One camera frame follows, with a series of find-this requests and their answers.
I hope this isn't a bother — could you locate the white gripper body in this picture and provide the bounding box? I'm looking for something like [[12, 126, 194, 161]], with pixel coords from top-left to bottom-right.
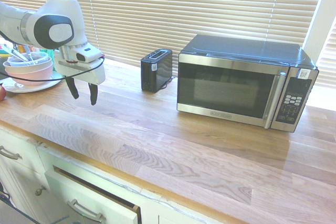
[[54, 57, 107, 86]]

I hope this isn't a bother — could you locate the silver cabinet knob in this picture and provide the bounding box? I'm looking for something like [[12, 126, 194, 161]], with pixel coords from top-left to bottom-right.
[[34, 185, 47, 197]]

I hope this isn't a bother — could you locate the white plate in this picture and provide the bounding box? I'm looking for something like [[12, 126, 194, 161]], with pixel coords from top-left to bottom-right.
[[1, 76, 64, 94]]

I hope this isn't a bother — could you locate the metal utensil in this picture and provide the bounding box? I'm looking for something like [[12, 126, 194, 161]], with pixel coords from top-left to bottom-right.
[[1, 45, 29, 62]]

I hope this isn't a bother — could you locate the pink bowl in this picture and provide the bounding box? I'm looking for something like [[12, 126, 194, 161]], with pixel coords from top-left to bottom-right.
[[3, 60, 55, 87]]

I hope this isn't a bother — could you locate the silver drawer handle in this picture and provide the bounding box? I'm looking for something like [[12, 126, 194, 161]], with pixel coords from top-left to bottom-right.
[[0, 145, 22, 161], [66, 198, 106, 222]]

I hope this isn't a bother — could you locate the open white drawer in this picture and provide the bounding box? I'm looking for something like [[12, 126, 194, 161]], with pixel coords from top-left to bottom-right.
[[44, 165, 142, 224]]

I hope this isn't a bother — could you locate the wide beige window blind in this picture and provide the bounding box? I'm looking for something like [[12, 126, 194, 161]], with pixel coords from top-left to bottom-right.
[[66, 0, 329, 68]]

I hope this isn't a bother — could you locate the pale clear bowl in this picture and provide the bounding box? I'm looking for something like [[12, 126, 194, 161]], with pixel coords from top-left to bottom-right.
[[6, 51, 51, 68]]

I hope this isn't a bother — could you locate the white green mug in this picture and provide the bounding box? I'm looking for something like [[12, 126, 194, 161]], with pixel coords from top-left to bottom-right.
[[48, 50, 62, 71]]

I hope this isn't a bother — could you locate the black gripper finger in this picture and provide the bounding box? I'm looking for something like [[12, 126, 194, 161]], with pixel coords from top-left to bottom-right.
[[88, 82, 99, 106], [65, 77, 80, 100]]

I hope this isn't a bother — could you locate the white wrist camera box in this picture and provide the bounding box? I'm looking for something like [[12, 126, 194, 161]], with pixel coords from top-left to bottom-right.
[[75, 47, 103, 63]]

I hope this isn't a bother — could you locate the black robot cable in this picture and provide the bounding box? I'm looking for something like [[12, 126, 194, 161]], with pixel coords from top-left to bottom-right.
[[0, 30, 106, 83]]

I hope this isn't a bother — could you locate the stainless steel black microwave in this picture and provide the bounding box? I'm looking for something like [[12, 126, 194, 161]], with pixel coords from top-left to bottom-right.
[[176, 34, 320, 133]]

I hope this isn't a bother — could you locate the black toaster power cord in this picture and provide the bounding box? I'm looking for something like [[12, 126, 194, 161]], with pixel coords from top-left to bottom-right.
[[159, 76, 176, 90]]

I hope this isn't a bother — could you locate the black two-slot toaster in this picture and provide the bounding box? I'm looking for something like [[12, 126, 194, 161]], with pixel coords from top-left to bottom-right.
[[140, 48, 173, 93]]

